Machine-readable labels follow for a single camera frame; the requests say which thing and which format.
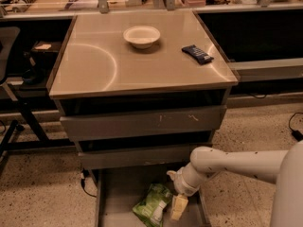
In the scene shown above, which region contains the top grey drawer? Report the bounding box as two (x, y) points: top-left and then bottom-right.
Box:
(61, 106), (226, 141)

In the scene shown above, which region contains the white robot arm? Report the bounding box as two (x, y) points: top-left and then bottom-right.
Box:
(168, 141), (303, 227)

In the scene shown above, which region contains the black box under bench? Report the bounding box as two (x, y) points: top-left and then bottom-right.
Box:
(30, 41), (62, 68)

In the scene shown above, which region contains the dark blue snack bar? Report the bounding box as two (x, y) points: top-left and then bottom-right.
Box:
(182, 44), (213, 65)

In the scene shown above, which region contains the green rice chip bag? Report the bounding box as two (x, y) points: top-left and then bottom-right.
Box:
(133, 183), (172, 227)

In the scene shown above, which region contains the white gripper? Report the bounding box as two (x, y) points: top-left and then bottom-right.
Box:
(167, 166), (203, 220)

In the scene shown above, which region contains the open bottom grey drawer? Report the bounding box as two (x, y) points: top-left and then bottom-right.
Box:
(95, 164), (212, 227)

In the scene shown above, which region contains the middle grey drawer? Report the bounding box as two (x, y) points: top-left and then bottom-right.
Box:
(78, 141), (213, 170)

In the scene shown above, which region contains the black power cable on floor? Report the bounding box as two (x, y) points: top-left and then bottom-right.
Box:
(80, 170), (98, 199)

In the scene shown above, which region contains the grey drawer cabinet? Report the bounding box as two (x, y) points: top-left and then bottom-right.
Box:
(46, 9), (241, 227)

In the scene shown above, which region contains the white bowl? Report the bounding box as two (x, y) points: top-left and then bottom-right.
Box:
(123, 26), (160, 49)

